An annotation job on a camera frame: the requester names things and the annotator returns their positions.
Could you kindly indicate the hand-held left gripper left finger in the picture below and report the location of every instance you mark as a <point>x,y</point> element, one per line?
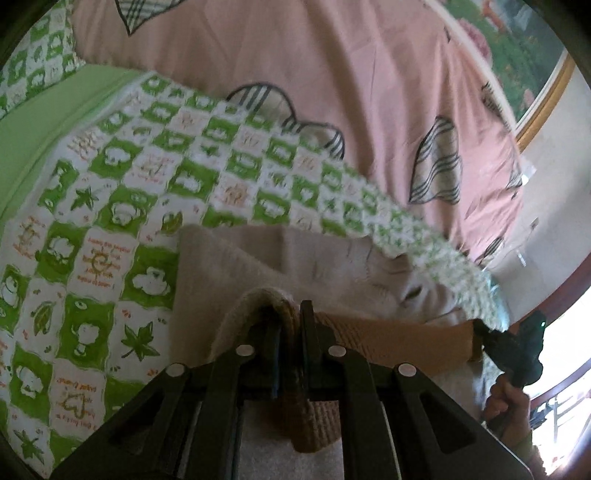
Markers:
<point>275,353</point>

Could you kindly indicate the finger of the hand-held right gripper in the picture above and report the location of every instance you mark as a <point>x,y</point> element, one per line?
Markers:
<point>496,344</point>

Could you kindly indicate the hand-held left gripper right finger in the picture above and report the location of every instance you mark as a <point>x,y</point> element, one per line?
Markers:
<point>304,337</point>

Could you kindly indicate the beige knit sweater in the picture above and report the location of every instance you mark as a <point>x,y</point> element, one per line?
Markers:
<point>323,267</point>

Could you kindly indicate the person's right forearm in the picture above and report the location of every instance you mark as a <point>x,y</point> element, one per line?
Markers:
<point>524,454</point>

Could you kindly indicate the person's right hand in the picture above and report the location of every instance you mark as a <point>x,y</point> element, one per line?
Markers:
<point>503,404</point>

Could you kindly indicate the window railing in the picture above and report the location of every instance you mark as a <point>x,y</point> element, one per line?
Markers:
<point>554,406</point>

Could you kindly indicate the green checkered printed blanket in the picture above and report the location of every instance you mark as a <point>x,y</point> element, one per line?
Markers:
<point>115,221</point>

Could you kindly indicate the pink quilt with heart prints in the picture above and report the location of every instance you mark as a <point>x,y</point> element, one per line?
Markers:
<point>351,74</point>

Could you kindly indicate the framed floral picture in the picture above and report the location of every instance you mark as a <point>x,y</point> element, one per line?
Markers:
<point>517,50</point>

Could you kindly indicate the plain green bedsheet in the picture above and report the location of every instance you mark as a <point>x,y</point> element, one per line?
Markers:
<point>51,115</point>

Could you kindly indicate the green checkered pillow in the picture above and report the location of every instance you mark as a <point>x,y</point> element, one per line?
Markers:
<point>32,64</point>

